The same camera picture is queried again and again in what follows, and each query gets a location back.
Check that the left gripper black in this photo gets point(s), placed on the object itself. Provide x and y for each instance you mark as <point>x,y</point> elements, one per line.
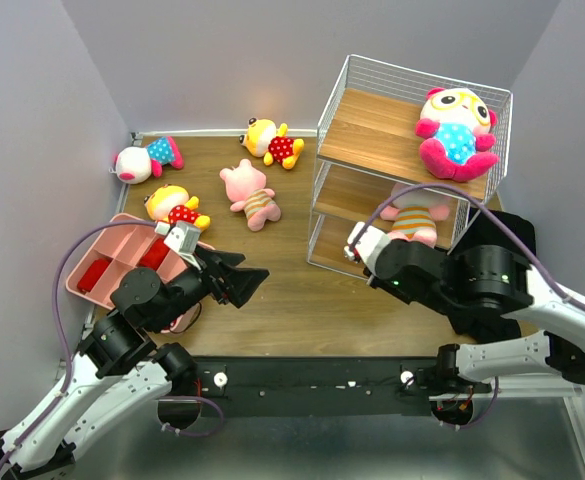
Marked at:
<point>240,283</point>

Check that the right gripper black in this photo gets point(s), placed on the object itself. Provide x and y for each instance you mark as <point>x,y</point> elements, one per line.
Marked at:
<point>389,260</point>

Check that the pink frog plush striped shirt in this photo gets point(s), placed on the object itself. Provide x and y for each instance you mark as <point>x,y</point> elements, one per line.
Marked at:
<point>414,216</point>

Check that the white panda plush with glasses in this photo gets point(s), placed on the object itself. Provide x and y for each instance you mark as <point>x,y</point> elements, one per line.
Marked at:
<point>456,125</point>

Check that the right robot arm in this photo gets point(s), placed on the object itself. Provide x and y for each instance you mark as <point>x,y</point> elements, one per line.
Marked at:
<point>485,283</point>

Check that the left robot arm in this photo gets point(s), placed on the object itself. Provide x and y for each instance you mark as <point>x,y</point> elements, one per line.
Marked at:
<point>117,367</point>

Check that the pink plush face down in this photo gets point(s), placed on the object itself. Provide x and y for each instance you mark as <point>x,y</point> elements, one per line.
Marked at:
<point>246,189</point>

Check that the black cloth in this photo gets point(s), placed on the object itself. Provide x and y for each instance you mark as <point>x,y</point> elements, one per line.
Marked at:
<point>484,232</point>

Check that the yellow frog plush front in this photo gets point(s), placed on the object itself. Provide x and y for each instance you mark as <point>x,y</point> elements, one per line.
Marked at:
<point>173,203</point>

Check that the yellow frog plush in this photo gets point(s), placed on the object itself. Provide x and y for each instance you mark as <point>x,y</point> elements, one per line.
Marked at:
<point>270,142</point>
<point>173,203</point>

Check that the pink divided tray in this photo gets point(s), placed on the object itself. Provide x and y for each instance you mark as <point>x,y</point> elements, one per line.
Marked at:
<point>124,243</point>

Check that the yellow frog plush back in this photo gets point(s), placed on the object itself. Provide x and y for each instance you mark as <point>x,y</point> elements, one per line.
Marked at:
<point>270,142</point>

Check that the red block in tray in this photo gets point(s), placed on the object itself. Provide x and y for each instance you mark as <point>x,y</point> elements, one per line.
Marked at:
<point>92,275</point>

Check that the white panda plush blue dress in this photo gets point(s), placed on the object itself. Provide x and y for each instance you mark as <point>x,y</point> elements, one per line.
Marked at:
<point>135,165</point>

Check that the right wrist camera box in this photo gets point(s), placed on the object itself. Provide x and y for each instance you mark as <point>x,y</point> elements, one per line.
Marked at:
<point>366,248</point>

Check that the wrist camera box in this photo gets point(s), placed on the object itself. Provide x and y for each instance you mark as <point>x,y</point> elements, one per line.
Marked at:
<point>366,248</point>
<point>181,238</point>

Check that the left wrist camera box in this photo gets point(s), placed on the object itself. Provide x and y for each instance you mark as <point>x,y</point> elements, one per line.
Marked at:
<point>181,238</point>

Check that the red block under camera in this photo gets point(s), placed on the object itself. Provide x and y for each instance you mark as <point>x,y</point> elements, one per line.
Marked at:
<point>155,255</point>

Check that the white wire wooden shelf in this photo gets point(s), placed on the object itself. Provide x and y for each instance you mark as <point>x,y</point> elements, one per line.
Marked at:
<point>366,144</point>

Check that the black mounting rail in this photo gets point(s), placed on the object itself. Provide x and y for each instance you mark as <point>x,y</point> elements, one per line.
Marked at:
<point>324,386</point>

